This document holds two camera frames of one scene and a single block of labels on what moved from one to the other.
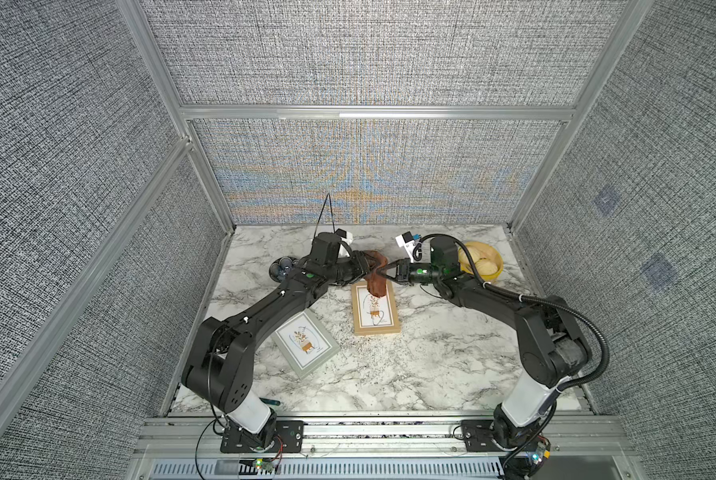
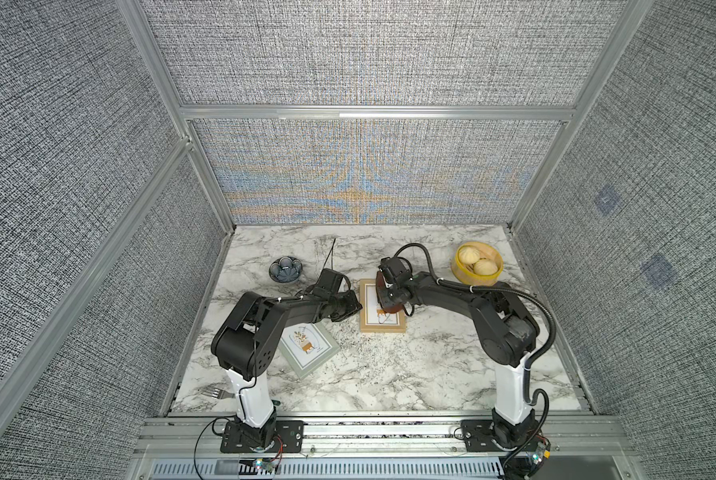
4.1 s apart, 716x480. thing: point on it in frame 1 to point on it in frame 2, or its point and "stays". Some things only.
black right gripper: (392, 265) to (383, 292)
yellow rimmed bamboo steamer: (488, 262) stays
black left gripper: (359, 266) to (351, 306)
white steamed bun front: (486, 268) stays
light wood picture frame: (375, 315) stays
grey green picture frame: (306, 342) stays
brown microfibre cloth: (376, 281) to (387, 306)
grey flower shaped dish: (280, 268) stays
